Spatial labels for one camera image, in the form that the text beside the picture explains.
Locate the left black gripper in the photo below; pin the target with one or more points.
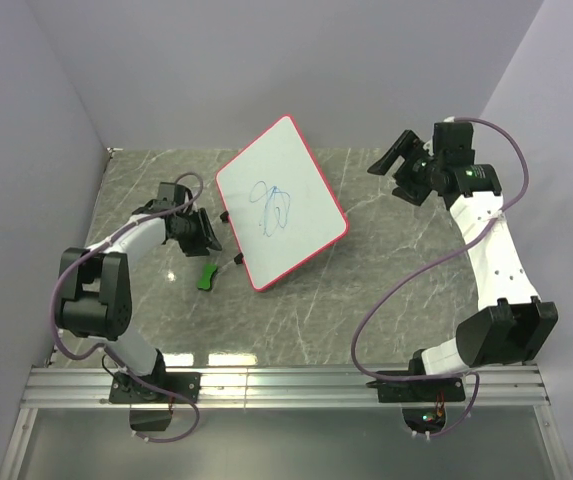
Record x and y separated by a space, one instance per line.
198 246

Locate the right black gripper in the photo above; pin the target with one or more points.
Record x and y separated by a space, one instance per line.
409 147

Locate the green whiteboard eraser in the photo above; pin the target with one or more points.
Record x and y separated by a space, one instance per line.
206 280

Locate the red framed whiteboard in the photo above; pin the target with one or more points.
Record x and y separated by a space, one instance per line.
281 207

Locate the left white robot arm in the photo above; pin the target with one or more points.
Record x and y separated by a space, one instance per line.
93 292

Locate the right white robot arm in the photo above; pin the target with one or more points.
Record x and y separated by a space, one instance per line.
512 322

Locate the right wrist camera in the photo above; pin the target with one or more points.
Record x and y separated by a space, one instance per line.
452 143

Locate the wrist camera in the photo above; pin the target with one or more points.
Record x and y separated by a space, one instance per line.
171 195
452 143

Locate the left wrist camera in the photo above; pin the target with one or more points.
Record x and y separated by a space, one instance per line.
171 195

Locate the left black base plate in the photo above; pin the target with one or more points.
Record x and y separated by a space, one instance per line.
178 387

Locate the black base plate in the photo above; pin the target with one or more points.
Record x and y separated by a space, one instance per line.
419 391
178 387

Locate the aluminium mounting rail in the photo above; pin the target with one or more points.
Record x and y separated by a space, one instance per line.
272 388

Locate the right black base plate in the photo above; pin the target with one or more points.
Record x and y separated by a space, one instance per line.
419 391

